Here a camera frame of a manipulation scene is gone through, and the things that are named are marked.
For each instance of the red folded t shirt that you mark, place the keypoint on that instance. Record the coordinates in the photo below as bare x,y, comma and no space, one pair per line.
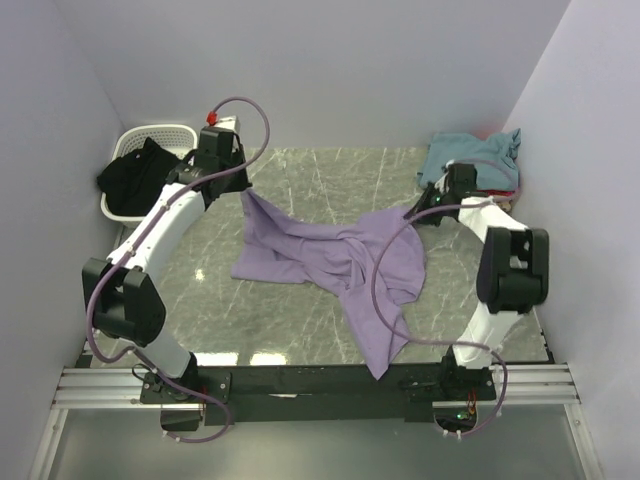
503,195

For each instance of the teal folded t shirt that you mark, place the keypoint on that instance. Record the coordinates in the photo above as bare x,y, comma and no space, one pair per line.
494,158

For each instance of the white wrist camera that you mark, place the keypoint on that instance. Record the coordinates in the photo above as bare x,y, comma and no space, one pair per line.
231,123
441,183

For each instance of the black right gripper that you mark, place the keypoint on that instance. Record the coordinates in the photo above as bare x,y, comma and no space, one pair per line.
421,204

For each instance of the black t shirt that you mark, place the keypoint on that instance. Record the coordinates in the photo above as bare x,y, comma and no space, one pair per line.
132,183

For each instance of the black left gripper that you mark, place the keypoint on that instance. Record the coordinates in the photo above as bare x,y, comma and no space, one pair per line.
241,183

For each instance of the tan folded t shirt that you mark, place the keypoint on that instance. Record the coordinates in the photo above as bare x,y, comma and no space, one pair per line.
504,203

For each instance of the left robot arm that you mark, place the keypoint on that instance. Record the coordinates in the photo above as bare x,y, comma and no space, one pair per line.
120,291

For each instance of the purple t shirt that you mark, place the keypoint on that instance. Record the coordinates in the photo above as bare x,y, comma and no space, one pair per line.
374,267

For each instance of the aluminium rail frame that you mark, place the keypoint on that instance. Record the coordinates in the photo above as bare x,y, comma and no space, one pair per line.
231,323

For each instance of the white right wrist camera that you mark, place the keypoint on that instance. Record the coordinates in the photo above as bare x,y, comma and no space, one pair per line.
441,183

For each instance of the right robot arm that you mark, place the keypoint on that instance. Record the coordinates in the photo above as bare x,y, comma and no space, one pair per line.
513,274

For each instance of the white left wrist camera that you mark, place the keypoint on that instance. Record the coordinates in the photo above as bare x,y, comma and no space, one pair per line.
231,123

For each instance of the white laundry basket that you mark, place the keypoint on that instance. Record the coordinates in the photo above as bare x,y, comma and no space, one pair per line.
177,139

